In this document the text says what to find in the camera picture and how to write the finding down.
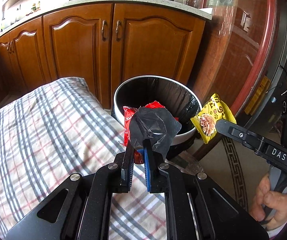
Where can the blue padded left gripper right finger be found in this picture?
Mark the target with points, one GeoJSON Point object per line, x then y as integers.
{"type": "Point", "coordinates": [196, 206]}

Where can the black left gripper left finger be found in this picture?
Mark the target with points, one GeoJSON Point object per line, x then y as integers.
{"type": "Point", "coordinates": [80, 207]}

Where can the red snack bag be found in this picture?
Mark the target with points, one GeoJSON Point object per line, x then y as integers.
{"type": "Point", "coordinates": [153, 122]}

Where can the yellow snack packet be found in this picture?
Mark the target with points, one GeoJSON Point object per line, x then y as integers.
{"type": "Point", "coordinates": [205, 121]}

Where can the white round trash bin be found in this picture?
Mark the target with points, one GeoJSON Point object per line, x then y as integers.
{"type": "Point", "coordinates": [156, 92]}

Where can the person's right hand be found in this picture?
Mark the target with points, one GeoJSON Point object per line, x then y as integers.
{"type": "Point", "coordinates": [271, 199]}

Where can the plaid tablecloth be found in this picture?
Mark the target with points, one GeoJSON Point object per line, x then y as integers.
{"type": "Point", "coordinates": [45, 136]}

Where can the wooden door with glass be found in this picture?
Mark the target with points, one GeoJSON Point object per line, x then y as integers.
{"type": "Point", "coordinates": [241, 57]}

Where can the wooden lower cabinets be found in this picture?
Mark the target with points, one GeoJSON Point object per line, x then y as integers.
{"type": "Point", "coordinates": [104, 43]}

